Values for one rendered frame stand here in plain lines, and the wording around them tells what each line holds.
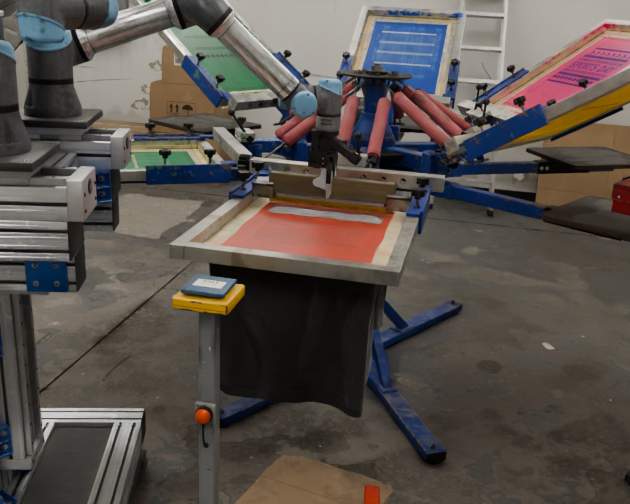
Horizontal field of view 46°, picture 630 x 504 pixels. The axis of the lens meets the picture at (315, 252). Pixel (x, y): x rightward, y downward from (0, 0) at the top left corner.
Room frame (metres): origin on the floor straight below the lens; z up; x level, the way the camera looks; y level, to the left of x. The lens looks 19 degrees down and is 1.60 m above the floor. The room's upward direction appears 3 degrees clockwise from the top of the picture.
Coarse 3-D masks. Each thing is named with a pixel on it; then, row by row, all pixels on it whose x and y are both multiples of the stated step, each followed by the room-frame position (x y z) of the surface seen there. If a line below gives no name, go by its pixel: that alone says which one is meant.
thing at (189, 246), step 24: (216, 216) 2.03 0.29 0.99; (408, 216) 2.13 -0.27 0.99; (192, 240) 1.82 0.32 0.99; (408, 240) 1.89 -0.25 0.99; (240, 264) 1.73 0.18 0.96; (264, 264) 1.71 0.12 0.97; (288, 264) 1.70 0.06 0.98; (312, 264) 1.69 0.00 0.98; (336, 264) 1.68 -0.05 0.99; (360, 264) 1.69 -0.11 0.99
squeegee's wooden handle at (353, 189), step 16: (272, 176) 2.32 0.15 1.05; (288, 176) 2.31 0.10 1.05; (304, 176) 2.30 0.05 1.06; (288, 192) 2.31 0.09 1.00; (304, 192) 2.29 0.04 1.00; (320, 192) 2.28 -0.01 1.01; (336, 192) 2.27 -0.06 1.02; (352, 192) 2.26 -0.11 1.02; (368, 192) 2.25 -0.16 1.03; (384, 192) 2.24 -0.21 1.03
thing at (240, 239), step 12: (276, 204) 2.31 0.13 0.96; (288, 204) 2.32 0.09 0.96; (300, 204) 2.33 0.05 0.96; (264, 216) 2.17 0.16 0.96; (276, 216) 2.18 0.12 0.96; (288, 216) 2.18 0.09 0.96; (300, 216) 2.19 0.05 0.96; (312, 216) 2.20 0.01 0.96; (240, 228) 2.04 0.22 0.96; (252, 228) 2.04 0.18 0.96; (228, 240) 1.92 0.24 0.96; (240, 240) 1.93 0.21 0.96; (252, 240) 1.93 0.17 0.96; (288, 252) 1.85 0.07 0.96
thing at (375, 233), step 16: (336, 208) 2.30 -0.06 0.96; (320, 224) 2.12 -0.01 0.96; (336, 224) 2.12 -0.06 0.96; (352, 224) 2.13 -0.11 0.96; (368, 224) 2.14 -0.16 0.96; (384, 224) 2.15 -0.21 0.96; (368, 240) 1.98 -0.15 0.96; (320, 256) 1.83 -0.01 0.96; (336, 256) 1.84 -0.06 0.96; (352, 256) 1.84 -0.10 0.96; (368, 256) 1.85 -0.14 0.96
